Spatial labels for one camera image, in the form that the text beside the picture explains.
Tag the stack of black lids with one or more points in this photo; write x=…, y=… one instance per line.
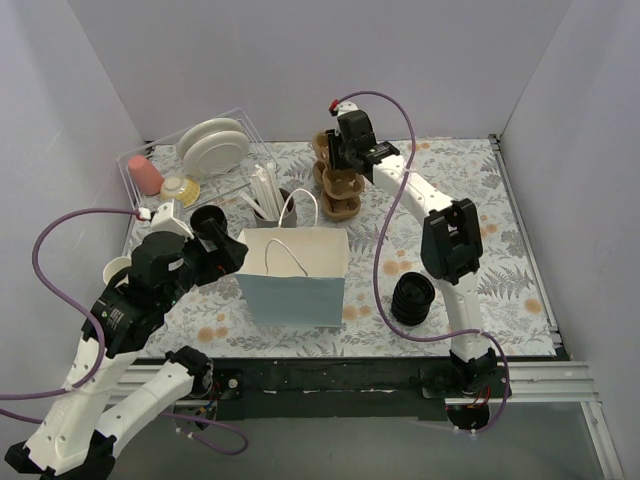
x=412, y=298

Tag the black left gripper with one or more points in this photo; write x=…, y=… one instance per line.
x=220, y=247

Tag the light blue paper bag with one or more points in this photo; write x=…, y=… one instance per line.
x=294, y=276

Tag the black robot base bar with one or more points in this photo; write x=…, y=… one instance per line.
x=339, y=387

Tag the white ceramic plate front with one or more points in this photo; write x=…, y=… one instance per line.
x=216, y=154

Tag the wrapped white straws bundle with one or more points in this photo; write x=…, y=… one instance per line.
x=264, y=196

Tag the yellow polka dot bowl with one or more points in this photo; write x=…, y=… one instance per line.
x=181, y=188

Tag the stack of black cups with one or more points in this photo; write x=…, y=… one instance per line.
x=203, y=219

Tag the grey-green ceramic mug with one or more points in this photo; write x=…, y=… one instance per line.
x=115, y=266

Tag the white ceramic plate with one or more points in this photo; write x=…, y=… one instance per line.
x=216, y=154
x=203, y=129

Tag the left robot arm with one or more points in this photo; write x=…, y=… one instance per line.
x=80, y=438

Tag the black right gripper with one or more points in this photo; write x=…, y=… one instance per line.
x=338, y=156

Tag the pink plastic cup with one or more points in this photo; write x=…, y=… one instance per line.
x=145, y=175

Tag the white ceramic plate back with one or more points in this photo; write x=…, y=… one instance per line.
x=203, y=129

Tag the grey cylindrical straw holder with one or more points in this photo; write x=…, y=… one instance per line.
x=289, y=219

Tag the brown cardboard cup carrier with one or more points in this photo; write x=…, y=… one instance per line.
x=339, y=184

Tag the white wire dish rack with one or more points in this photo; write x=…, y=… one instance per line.
x=162, y=154

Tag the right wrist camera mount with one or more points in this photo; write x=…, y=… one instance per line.
x=338, y=108

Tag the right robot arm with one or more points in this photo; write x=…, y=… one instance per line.
x=451, y=244

